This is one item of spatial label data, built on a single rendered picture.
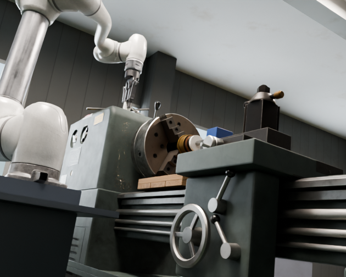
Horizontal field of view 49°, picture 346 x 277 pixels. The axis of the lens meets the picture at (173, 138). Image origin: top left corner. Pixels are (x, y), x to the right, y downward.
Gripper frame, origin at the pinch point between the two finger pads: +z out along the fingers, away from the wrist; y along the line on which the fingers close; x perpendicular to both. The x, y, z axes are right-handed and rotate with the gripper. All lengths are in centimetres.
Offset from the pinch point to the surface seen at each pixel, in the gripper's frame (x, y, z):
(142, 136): -3.7, 29.1, 20.5
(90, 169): -14.0, 3.9, 34.8
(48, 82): 15, -266, -100
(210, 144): -16, 91, 36
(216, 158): -18, 97, 41
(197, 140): 12, 47, 21
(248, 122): 1, 88, 24
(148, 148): -1.6, 31.7, 25.6
